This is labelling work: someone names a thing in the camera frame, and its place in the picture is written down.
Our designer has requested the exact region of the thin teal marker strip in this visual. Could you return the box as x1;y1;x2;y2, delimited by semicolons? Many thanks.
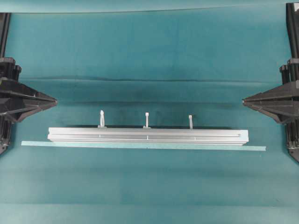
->
21;141;266;152

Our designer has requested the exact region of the right white cable tie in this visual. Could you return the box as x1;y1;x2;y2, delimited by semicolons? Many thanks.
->
188;115;193;130

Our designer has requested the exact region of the teal table cloth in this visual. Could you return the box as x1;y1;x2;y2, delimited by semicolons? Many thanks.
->
0;4;299;224

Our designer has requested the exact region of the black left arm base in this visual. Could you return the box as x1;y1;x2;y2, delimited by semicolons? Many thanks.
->
0;116;11;154

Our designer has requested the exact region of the middle white cable tie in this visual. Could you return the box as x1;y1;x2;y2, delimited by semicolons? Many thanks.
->
143;112;150;129

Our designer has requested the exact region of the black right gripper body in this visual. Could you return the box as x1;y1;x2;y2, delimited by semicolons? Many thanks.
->
279;59;299;124

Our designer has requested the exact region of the left white cable tie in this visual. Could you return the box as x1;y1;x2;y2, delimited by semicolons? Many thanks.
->
98;110;106;128

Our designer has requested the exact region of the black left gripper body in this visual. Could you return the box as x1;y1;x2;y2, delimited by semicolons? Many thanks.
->
0;57;21;121

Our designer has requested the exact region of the white cable tie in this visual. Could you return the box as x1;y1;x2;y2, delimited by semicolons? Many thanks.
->
188;115;193;130
143;112;150;129
98;110;106;128

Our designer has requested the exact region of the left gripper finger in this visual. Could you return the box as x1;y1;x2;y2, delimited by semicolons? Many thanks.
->
0;101;57;123
0;78;57;102

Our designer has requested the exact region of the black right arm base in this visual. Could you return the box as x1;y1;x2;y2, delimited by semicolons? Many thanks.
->
286;119;299;162

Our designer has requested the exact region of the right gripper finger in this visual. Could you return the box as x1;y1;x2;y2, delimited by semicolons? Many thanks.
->
243;80;299;102
243;101;299;124

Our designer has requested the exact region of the large silver aluminium rail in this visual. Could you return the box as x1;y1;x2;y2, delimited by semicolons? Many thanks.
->
47;127;249;146

